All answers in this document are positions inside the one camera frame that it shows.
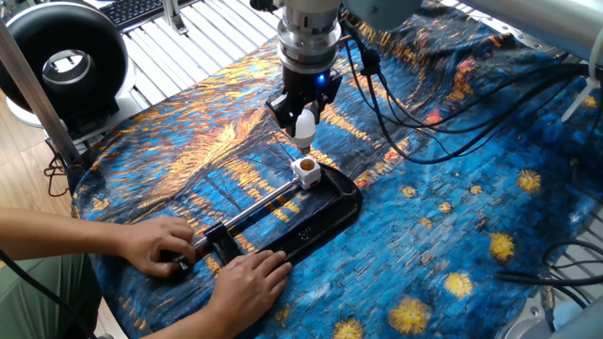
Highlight black looped cable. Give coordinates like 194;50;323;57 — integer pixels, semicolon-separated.
42;138;72;199

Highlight green trousers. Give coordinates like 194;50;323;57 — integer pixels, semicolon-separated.
0;251;103;339

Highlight aluminium frame post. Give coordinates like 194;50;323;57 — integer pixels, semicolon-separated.
0;18;82;166

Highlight black hanging cable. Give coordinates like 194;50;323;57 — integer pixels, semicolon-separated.
0;248;98;339

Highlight person's right hand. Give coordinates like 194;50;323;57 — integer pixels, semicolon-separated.
206;250;294;331

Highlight starry night painting cloth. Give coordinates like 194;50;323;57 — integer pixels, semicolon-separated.
70;0;603;339

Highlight white device base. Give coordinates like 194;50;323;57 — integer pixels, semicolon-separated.
4;56;139;142

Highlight person's right forearm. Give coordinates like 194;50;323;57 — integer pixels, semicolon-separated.
136;303;222;339

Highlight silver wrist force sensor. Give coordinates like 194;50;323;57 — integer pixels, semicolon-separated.
275;7;343;75

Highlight black ring shaped device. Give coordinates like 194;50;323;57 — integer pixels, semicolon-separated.
0;2;131;131

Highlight black C-clamp with silver screw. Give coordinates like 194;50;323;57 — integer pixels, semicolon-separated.
159;162;365;280

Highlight black cable with metal plug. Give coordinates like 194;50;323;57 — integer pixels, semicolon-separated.
494;239;603;322

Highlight black computer keyboard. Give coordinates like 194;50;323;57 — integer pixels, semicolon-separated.
98;0;202;30

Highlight person's left hand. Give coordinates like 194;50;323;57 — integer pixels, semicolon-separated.
116;215;197;279

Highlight small aluminium bracket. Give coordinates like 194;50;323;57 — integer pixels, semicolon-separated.
161;0;189;36

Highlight white lamp socket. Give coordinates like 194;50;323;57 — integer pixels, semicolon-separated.
288;155;323;191

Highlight person's left forearm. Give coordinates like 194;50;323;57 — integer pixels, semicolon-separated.
0;205;131;263

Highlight white light bulb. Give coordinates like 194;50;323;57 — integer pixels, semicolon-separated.
293;104;319;156

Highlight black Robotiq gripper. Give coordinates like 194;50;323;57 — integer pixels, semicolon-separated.
266;67;344;138

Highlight black wrist cable with connector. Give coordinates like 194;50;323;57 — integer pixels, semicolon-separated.
338;18;603;166

